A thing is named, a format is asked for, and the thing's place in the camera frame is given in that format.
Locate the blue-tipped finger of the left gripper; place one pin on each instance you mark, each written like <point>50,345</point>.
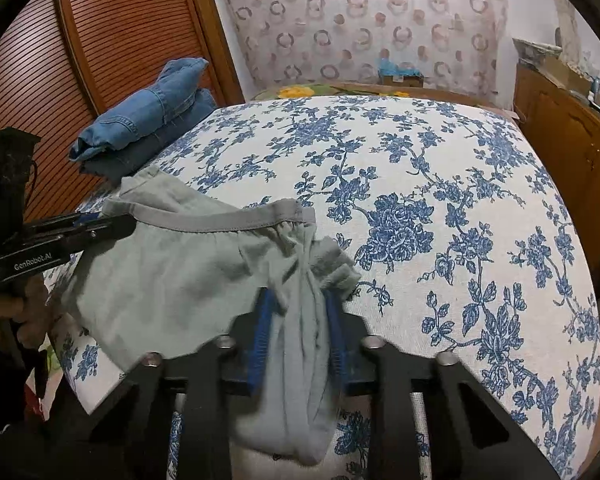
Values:
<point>64,221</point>

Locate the cardboard box with blue bag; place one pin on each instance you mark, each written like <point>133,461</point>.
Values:
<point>399,75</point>

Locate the clutter on dresser top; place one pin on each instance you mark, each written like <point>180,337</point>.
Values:
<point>539,67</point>

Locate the brown louvered wardrobe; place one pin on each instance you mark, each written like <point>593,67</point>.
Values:
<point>64,62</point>

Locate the patterned lace curtain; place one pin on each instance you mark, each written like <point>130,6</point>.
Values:
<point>453,44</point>

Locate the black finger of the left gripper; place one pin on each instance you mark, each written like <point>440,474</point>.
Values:
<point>92,229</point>

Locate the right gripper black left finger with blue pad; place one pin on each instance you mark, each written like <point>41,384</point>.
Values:
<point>131,429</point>

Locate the colourful floral blanket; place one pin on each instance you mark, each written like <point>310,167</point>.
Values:
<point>353,89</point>

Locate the brown wooden dresser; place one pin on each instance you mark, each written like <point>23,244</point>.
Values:
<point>565,134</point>

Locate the person's hand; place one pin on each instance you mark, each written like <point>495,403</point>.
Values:
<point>30,311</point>

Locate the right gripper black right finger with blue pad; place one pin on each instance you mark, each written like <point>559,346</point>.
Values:
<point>470,434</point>

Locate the blue floral white bedsheet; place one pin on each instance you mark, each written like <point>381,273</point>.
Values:
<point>461,239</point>

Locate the grey-green cotton pants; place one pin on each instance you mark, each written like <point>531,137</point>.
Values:
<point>189,268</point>

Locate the folded blue denim jeans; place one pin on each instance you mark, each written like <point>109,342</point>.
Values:
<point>121,141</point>

